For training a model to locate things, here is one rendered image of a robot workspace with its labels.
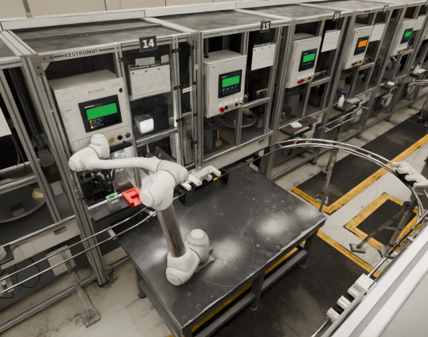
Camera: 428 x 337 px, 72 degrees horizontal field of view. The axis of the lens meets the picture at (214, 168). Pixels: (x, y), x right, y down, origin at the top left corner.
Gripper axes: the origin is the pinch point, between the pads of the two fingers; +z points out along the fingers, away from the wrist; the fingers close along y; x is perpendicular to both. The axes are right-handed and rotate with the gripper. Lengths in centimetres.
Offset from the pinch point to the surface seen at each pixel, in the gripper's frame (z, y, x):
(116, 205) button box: 16.6, -0.3, 2.8
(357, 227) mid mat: 111, -230, 96
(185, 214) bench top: 44, -51, 18
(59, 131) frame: -46, 19, -11
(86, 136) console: -37.8, 4.6, -9.5
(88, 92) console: -66, -3, -9
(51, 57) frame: -89, 12, -10
